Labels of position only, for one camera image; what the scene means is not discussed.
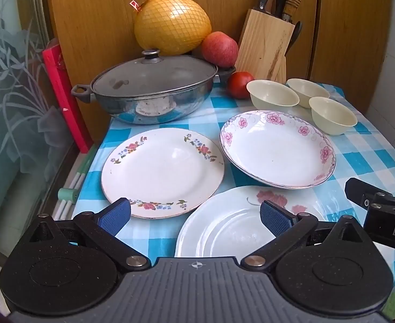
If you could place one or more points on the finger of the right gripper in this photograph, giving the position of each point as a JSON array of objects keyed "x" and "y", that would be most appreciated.
[{"x": 364, "y": 194}]

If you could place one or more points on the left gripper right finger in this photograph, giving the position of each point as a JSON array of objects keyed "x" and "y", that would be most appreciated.
[{"x": 324, "y": 268}]

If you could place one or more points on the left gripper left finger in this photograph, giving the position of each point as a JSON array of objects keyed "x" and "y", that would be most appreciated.
[{"x": 64, "y": 267}]

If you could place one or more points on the cream bowl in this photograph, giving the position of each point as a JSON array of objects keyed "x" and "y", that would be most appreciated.
[
  {"x": 330, "y": 116},
  {"x": 306, "y": 90},
  {"x": 269, "y": 95}
]

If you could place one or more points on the white plate red carnation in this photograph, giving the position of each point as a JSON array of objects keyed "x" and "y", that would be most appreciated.
[{"x": 228, "y": 224}]

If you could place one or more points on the blue checkered tablecloth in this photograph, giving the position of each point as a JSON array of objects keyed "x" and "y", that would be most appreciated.
[{"x": 361, "y": 152}]

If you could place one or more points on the white green drying rack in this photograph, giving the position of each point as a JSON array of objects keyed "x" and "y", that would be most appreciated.
[{"x": 68, "y": 195}]

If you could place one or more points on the deep plate pink flowers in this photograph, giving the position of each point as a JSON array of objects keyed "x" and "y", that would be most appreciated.
[{"x": 278, "y": 149}]

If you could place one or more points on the cream bowl back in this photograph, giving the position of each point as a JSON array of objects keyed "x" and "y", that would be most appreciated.
[{"x": 306, "y": 90}]

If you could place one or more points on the frosted glass door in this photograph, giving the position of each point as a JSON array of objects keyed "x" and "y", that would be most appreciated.
[{"x": 34, "y": 137}]

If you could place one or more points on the white plate small flowers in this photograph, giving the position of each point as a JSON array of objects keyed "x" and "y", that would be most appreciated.
[{"x": 163, "y": 173}]

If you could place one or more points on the red tomato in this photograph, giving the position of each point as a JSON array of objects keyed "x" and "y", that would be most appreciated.
[{"x": 236, "y": 85}]

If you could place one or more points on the wooden knife block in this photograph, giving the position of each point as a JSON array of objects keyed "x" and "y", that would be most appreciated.
[{"x": 262, "y": 46}]

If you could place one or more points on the steel pot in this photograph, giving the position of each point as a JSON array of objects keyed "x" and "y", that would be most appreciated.
[{"x": 151, "y": 110}]

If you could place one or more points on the red apple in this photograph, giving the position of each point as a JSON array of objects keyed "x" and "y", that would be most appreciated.
[{"x": 220, "y": 49}]

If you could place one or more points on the grey pot lid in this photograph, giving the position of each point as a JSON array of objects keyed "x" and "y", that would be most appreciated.
[{"x": 153, "y": 74}]

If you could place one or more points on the red cutting board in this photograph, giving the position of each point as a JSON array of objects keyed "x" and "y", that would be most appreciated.
[{"x": 57, "y": 73}]

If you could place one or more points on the yellow pomelo in net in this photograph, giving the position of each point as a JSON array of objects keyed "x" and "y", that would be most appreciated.
[{"x": 174, "y": 27}]

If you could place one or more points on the black scissors handle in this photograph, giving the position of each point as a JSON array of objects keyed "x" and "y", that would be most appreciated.
[{"x": 295, "y": 34}]

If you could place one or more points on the wooden ribbed knife handle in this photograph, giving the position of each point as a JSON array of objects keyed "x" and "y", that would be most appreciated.
[{"x": 290, "y": 7}]

